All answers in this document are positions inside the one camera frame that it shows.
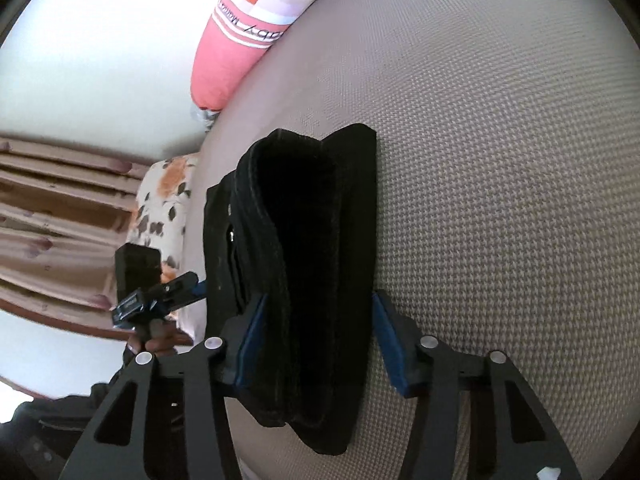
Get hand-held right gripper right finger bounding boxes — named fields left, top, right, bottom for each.
left=372, top=290, right=583, bottom=480

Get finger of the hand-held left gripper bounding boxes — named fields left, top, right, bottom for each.
left=159, top=271, right=210, bottom=311

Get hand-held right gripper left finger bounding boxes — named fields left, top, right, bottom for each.
left=60, top=292, right=271, bottom=480

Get black pants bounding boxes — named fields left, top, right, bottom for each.
left=202, top=122, right=378, bottom=456

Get person's left hand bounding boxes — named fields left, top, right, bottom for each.
left=126, top=319, right=177, bottom=360

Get floral pillow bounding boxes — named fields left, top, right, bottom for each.
left=122, top=152, right=208, bottom=346

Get beige patterned curtain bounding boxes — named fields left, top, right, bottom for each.
left=0, top=135, right=151, bottom=326

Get beige woven bed mat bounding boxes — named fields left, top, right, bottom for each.
left=177, top=0, right=640, bottom=480

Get pink checked pillow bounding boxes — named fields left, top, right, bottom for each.
left=190, top=0, right=366, bottom=133

